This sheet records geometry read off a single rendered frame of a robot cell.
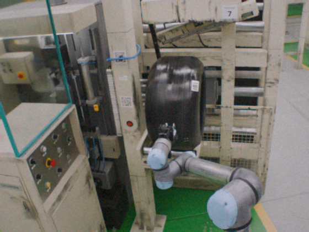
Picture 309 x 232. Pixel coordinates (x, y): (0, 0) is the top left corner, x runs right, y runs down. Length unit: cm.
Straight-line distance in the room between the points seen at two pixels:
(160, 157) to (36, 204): 75
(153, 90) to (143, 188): 89
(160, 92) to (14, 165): 82
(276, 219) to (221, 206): 181
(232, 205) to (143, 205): 148
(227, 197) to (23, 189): 103
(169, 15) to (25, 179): 124
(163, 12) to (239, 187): 122
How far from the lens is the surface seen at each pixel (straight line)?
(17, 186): 164
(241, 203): 103
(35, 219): 178
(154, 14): 193
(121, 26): 172
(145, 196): 234
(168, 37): 208
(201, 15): 188
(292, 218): 284
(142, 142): 196
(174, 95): 161
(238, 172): 115
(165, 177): 131
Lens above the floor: 204
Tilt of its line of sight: 29 degrees down
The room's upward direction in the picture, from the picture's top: 6 degrees counter-clockwise
